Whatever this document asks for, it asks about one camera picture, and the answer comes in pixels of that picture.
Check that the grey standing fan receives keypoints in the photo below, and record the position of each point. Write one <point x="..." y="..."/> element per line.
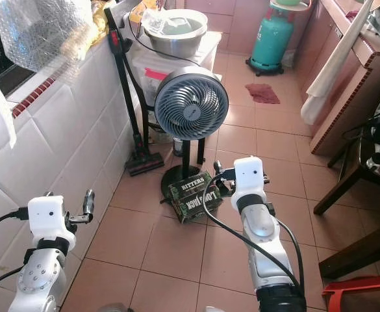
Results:
<point x="191" y="104"/>

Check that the dark wooden bench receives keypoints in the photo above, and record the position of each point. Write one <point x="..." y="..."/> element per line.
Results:
<point x="362" y="250"/>

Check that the black red stick vacuum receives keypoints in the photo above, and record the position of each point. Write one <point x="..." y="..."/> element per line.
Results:
<point x="130" y="97"/>

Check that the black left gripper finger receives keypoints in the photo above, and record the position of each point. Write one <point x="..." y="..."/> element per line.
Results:
<point x="89" y="200"/>

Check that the dark red floor rag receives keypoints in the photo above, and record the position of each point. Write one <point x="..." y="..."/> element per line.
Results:
<point x="262" y="93"/>

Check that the clear plastic container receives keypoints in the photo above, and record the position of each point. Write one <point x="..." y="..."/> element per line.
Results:
<point x="167" y="21"/>

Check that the clear bubble wrap sheet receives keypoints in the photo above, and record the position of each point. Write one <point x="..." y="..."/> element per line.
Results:
<point x="43" y="29"/>

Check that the teal gas cylinder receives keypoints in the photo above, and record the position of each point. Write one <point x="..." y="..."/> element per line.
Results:
<point x="273" y="40"/>

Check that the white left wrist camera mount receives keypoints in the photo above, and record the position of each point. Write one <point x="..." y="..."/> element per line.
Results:
<point x="48" y="218"/>

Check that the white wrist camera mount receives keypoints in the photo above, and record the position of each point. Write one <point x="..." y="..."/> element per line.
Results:
<point x="248" y="177"/>
<point x="48" y="218"/>

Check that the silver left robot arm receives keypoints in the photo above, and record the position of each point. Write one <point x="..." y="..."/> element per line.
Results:
<point x="42" y="279"/>

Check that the steel basin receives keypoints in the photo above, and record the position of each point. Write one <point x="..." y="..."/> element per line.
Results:
<point x="177" y="40"/>

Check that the green Bitters Long Jack box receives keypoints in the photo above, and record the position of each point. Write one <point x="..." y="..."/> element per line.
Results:
<point x="193" y="197"/>

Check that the red plastic stool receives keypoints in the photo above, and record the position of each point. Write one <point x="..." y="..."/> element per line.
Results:
<point x="362" y="292"/>

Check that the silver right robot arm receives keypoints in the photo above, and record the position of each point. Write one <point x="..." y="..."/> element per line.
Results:
<point x="264" y="240"/>

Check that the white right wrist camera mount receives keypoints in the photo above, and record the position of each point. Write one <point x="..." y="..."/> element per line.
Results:
<point x="248" y="177"/>

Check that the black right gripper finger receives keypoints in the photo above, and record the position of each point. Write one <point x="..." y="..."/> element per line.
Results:
<point x="217" y="167"/>

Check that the dark wooden chair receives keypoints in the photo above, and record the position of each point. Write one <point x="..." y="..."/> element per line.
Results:
<point x="349" y="172"/>

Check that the white hanging towel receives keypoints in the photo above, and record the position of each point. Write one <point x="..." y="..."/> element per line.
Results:
<point x="336" y="65"/>

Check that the white plastic storage box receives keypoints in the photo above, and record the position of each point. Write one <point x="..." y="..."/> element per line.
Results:
<point x="147" y="71"/>

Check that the yellow plastic bag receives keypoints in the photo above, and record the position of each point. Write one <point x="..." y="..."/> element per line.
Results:
<point x="100" y="23"/>

